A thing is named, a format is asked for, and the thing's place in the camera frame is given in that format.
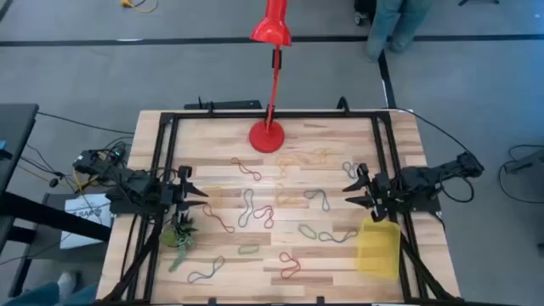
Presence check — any small potted succulent plant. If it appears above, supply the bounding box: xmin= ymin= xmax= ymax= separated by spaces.
xmin=159 ymin=214 xmax=200 ymax=273

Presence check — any yellow arm cable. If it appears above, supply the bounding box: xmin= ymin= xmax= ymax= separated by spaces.
xmin=70 ymin=167 xmax=103 ymax=192

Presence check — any black power strip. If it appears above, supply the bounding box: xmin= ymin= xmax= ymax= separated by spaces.
xmin=183 ymin=96 xmax=264 ymax=111

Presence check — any blue rubber band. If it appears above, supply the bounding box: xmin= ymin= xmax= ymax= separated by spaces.
xmin=318 ymin=229 xmax=360 ymax=245
xmin=186 ymin=255 xmax=226 ymax=285

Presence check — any black wheeled cart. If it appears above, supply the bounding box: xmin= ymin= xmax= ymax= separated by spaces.
xmin=354 ymin=0 xmax=378 ymax=26

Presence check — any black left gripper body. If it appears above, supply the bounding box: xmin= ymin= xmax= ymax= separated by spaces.
xmin=159 ymin=181 xmax=182 ymax=213

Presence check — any dark red rubber band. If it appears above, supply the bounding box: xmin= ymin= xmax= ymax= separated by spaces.
xmin=252 ymin=204 xmax=275 ymax=230

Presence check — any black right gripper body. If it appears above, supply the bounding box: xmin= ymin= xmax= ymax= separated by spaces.
xmin=368 ymin=171 xmax=403 ymax=213

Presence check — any black side desk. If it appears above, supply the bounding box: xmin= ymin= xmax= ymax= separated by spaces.
xmin=0 ymin=103 xmax=113 ymax=298

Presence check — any grey rubber band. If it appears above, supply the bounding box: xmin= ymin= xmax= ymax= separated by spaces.
xmin=237 ymin=188 xmax=256 ymax=229
xmin=303 ymin=189 xmax=332 ymax=213
xmin=342 ymin=161 xmax=360 ymax=180

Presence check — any thin black floor cable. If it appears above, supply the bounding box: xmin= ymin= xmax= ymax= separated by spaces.
xmin=36 ymin=110 xmax=135 ymax=136

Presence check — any yellow translucent plastic bin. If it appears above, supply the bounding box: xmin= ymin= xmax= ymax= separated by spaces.
xmin=355 ymin=217 xmax=402 ymax=281

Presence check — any yellow floor cable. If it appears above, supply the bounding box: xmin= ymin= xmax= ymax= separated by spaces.
xmin=119 ymin=0 xmax=159 ymax=14

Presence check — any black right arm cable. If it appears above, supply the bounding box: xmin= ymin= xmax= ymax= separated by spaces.
xmin=439 ymin=172 xmax=475 ymax=204

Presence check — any yellow rubber band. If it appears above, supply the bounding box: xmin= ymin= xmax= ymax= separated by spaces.
xmin=275 ymin=153 xmax=305 ymax=167
xmin=274 ymin=183 xmax=303 ymax=207
xmin=308 ymin=147 xmax=334 ymax=165

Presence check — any person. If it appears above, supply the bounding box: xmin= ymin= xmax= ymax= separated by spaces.
xmin=0 ymin=270 xmax=99 ymax=306
xmin=365 ymin=0 xmax=434 ymax=64

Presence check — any long black cable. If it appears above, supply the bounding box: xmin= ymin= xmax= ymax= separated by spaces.
xmin=394 ymin=106 xmax=473 ymax=157

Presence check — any red desk lamp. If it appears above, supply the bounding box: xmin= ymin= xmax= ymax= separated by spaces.
xmin=248 ymin=0 xmax=293 ymax=154

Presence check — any white printed sheet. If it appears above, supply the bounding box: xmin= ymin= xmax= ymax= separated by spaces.
xmin=59 ymin=193 xmax=114 ymax=251

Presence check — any black floor cable loop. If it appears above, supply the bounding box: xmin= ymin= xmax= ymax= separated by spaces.
xmin=497 ymin=144 xmax=544 ymax=205

